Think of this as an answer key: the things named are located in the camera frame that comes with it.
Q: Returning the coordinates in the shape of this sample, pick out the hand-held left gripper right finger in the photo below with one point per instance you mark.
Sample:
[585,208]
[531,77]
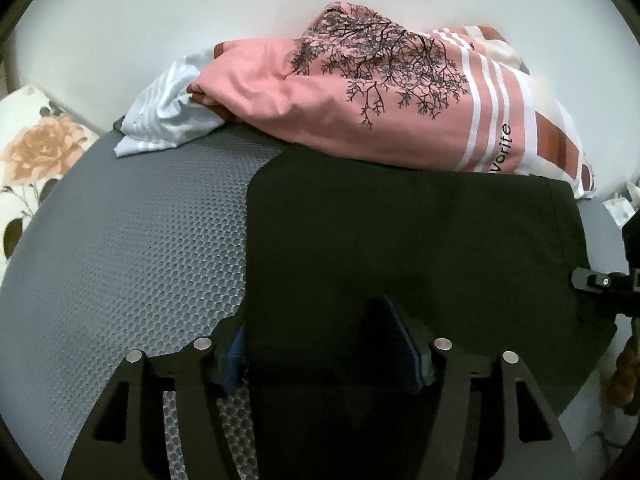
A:
[402,345]

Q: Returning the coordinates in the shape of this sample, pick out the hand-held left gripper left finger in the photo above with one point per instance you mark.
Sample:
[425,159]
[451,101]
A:
[232,360]

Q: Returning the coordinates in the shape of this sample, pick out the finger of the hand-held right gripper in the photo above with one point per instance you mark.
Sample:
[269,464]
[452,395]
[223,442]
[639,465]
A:
[589,280]

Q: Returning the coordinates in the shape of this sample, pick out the black pants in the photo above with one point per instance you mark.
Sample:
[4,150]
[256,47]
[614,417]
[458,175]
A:
[400,220]

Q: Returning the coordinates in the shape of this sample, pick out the person's right hand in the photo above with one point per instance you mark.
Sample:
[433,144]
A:
[624,375]

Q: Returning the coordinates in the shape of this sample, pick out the white floral cloth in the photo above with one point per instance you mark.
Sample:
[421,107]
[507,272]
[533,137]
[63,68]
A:
[620,207]

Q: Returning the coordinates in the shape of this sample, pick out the grey textured mat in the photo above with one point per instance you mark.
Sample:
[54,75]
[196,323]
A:
[125,260]

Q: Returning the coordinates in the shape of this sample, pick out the light blue striped cloth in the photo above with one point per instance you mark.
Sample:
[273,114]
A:
[160,110]

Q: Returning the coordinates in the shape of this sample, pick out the white floral pillow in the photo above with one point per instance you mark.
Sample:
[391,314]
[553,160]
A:
[35,150]

